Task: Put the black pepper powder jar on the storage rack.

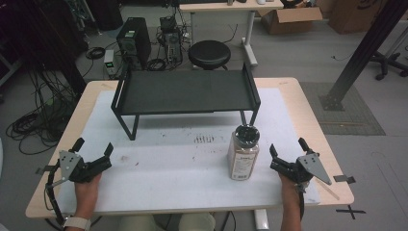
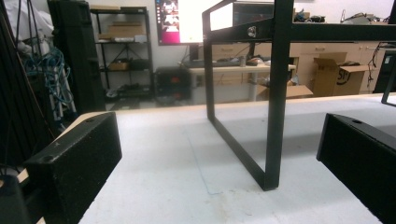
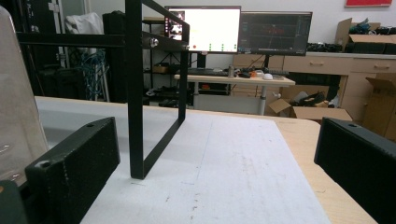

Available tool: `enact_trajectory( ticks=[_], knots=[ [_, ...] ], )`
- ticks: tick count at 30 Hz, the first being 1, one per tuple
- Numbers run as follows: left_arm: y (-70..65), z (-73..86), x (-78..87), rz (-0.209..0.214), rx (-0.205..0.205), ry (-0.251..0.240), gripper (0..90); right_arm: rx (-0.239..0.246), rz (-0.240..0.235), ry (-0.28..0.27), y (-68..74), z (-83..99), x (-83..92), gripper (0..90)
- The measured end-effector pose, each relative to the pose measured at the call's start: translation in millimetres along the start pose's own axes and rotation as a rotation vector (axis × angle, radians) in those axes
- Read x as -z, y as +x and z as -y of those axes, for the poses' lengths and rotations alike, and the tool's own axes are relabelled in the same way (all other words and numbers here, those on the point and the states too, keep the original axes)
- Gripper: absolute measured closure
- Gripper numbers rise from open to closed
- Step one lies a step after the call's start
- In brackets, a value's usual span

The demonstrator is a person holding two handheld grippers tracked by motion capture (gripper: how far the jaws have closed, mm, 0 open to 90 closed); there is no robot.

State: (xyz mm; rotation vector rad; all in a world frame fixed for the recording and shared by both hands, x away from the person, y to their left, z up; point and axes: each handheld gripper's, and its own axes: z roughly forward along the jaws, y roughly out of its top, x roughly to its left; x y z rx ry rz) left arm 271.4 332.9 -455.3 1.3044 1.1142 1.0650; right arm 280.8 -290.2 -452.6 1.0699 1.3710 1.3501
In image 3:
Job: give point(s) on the open cardboard box with flaps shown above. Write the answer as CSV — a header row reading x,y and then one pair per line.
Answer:
x,y
311,110

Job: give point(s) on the cardboard box with black items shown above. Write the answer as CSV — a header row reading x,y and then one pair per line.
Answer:
x,y
364,35

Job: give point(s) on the black metal frame stand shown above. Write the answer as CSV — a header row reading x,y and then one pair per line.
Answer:
x,y
135,93

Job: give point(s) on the red wall poster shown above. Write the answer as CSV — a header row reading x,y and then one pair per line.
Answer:
x,y
368,2

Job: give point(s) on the light wooden desk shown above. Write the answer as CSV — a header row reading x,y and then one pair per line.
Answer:
x,y
239,81

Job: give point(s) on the white computer mouse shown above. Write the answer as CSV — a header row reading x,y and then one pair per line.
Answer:
x,y
267,76

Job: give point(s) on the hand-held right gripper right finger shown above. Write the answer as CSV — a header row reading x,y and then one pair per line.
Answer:
x,y
358,161

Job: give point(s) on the small silver can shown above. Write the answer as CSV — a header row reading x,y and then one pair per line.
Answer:
x,y
230,71

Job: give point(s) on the clear plastic container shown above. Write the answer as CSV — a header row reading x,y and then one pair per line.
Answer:
x,y
17,102

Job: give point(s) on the tall cardboard box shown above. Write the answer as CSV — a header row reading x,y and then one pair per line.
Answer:
x,y
381,104

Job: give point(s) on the black shelf rack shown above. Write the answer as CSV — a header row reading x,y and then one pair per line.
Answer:
x,y
162,62

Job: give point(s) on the white mat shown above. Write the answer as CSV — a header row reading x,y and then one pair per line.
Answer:
x,y
218,174

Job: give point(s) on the beige drawer cabinet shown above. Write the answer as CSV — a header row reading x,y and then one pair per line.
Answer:
x,y
330,67

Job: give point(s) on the black keyboard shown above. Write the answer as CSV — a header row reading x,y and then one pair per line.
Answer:
x,y
208,72

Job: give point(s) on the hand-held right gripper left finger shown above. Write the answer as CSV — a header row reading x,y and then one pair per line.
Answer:
x,y
74,161

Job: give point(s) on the bright white monitor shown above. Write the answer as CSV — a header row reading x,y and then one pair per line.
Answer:
x,y
208,28

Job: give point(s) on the dark screen monitor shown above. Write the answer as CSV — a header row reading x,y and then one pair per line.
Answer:
x,y
275,33

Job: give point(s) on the white plastic bag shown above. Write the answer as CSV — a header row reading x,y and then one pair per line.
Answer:
x,y
84,26

